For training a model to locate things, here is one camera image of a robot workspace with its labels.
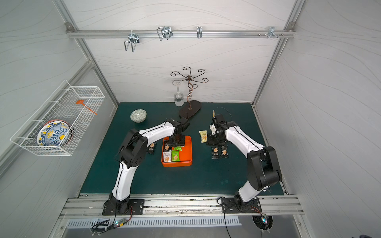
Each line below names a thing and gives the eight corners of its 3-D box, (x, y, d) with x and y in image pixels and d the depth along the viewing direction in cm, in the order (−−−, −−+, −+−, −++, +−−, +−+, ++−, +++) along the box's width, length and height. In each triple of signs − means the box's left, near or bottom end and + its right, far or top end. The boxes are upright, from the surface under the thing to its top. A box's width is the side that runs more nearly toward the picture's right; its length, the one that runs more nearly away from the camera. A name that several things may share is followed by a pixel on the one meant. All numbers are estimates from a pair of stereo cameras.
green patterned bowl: (129, 118, 111) (127, 115, 108) (139, 110, 117) (138, 106, 114) (139, 124, 108) (138, 121, 105) (149, 115, 114) (148, 111, 111)
